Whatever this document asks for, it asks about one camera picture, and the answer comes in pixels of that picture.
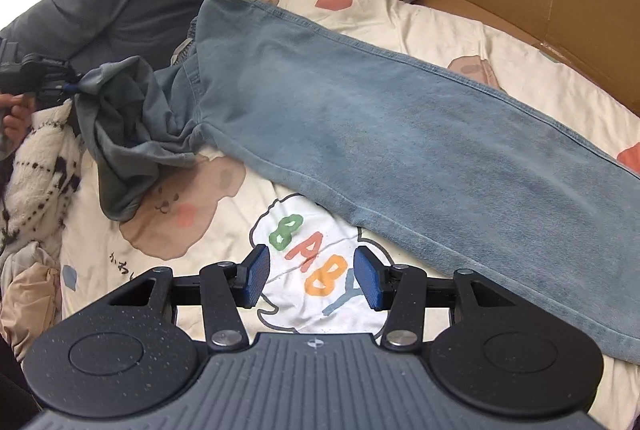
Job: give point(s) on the light blue jeans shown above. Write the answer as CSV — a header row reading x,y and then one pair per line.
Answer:
x,y
380,130

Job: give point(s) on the beige cloth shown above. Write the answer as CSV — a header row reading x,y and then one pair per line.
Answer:
x,y
30,300

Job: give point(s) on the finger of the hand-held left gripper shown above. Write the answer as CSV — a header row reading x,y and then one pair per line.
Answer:
x,y
55,75

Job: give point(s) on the person's left hand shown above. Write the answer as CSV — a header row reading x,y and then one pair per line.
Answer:
x,y
12,117

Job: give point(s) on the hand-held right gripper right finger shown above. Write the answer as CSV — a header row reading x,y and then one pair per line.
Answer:
x,y
371,277

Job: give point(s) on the cream bear print blanket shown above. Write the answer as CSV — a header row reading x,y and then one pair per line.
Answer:
x,y
210,230

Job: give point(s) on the white fluffy checked blanket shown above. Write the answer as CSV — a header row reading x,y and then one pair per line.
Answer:
x,y
35,170

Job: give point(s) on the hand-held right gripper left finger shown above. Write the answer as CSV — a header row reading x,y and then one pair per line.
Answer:
x,y
256,277

